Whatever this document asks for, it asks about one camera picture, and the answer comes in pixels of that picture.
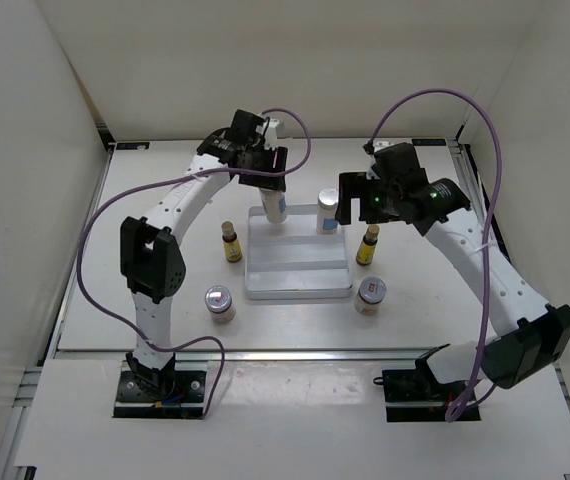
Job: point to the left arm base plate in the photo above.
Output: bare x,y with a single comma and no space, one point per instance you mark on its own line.
182,398

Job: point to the white divided tray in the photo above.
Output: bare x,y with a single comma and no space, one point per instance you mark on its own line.
291,261

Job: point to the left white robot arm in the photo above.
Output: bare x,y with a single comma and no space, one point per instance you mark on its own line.
150,257

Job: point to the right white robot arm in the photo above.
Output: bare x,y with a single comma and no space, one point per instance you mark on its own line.
521,332

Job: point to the short jar right red label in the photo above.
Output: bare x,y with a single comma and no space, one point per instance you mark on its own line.
370,295

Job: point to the tall jar silver lid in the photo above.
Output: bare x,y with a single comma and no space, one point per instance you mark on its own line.
274,205
327,204

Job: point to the short jar left red label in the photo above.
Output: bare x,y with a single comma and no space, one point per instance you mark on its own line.
219,303

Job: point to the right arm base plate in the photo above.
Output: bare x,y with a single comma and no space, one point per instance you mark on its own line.
410,399

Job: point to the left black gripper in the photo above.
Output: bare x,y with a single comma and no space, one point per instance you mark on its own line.
265,167

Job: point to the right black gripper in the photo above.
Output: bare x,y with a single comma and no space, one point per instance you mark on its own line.
355,198

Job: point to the short jar red label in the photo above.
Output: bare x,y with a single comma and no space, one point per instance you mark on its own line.
370,295
219,303

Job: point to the small yellow bottle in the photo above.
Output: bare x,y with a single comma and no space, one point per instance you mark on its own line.
232,248
367,247

